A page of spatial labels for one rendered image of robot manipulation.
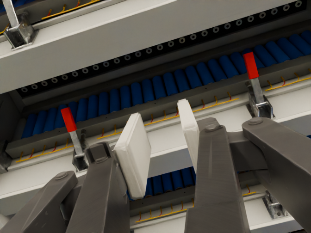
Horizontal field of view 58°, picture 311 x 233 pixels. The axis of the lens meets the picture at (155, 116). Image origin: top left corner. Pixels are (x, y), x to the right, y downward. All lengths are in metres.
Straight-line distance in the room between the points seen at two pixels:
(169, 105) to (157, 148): 0.07
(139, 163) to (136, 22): 0.21
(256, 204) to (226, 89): 0.22
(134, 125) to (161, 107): 0.27
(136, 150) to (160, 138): 0.26
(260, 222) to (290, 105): 0.21
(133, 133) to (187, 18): 0.21
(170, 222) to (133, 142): 0.40
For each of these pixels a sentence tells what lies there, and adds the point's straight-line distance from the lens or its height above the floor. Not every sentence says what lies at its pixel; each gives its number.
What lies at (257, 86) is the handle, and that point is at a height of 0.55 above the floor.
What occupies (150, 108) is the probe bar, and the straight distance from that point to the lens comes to 0.44.
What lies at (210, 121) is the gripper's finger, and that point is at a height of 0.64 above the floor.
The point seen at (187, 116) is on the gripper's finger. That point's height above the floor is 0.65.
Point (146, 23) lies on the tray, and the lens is 0.34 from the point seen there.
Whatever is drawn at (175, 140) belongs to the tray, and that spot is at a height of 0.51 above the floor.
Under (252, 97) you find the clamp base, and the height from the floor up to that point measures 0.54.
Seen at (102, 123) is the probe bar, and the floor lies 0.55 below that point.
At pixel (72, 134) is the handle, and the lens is 0.43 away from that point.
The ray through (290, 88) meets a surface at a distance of 0.45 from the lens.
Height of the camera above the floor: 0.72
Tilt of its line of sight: 25 degrees down
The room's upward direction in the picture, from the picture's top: 19 degrees counter-clockwise
